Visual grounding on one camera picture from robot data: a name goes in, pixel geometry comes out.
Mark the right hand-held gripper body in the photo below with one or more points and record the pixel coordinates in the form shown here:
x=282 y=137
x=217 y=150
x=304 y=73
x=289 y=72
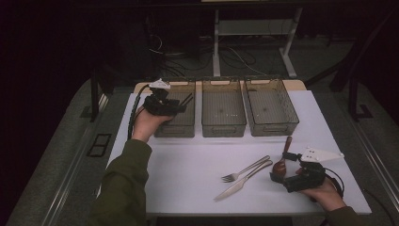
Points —
x=309 y=177

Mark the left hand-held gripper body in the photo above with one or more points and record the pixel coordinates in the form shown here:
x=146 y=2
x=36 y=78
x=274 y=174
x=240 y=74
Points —
x=160 y=102

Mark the brown wooden spoon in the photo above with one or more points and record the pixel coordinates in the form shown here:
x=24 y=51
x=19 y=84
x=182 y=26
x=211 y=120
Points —
x=279 y=168

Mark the smoky transparent plastic bin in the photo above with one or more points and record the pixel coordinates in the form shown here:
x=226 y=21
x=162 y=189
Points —
x=271 y=108
x=223 y=109
x=180 y=124

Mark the silver metal fork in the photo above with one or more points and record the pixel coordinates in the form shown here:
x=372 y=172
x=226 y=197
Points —
x=243 y=172

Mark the silver metal knife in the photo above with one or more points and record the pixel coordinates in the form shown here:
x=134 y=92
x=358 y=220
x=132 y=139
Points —
x=240 y=184

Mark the person's right hand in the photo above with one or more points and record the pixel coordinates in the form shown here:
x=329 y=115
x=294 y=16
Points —
x=326 y=194

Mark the person's left hand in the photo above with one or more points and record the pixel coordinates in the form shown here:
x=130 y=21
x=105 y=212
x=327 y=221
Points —
x=147 y=124

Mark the black metal stand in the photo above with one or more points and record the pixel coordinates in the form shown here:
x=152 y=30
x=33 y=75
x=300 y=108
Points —
x=354 y=72

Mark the black floor outlet frame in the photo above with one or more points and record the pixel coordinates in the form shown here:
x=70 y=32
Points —
x=99 y=145

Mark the white metal desk frame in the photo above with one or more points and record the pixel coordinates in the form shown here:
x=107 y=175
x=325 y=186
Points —
x=251 y=28

